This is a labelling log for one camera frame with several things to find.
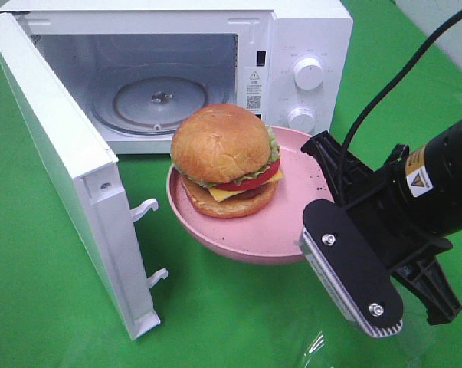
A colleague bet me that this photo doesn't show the burger with lettuce tomato cheese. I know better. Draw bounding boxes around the burger with lettuce tomato cheese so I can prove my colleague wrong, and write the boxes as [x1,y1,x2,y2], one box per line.
[170,103,283,219]

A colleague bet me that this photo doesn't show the white microwave door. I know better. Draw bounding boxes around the white microwave door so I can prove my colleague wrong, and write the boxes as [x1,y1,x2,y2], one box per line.
[0,13,168,340]

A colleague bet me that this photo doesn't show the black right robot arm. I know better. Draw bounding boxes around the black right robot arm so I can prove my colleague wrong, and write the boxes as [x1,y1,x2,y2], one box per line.
[300,120,462,338]

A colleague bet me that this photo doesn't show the upper white round knob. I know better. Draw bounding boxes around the upper white round knob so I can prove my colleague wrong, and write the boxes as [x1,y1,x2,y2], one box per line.
[293,57,324,90]

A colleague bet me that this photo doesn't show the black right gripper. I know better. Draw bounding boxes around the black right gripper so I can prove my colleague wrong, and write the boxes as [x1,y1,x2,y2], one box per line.
[300,131,462,325]

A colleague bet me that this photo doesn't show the lower white round knob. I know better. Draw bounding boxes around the lower white round knob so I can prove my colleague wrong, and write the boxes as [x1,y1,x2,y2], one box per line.
[287,107,316,133]

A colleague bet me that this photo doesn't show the clear plastic film piece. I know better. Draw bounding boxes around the clear plastic film piece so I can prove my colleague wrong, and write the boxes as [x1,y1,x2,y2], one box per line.
[293,330,333,368]

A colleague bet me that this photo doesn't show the white round knob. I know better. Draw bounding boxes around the white round knob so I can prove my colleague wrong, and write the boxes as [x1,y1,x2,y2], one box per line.
[293,57,324,90]
[287,107,316,133]

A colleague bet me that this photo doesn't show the white microwave oven body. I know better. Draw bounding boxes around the white microwave oven body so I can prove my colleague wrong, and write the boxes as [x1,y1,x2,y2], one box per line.
[0,1,353,156]

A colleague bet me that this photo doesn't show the black camera cable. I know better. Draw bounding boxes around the black camera cable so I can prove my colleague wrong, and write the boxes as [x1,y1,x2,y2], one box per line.
[336,2,462,204]

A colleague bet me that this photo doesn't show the pink round plate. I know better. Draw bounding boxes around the pink round plate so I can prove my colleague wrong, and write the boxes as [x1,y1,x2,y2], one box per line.
[166,126,333,265]

